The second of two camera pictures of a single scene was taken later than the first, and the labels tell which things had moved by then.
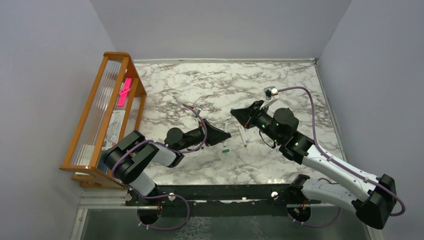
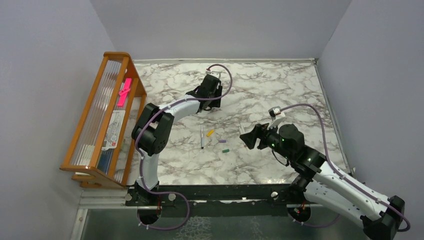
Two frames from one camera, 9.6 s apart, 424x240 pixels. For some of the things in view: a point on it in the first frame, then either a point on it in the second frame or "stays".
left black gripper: [214, 135] → [215, 103]
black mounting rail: [217, 200] stays
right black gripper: [247, 116] → [259, 131]
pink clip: [123, 93] stays
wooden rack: [113, 114] stays
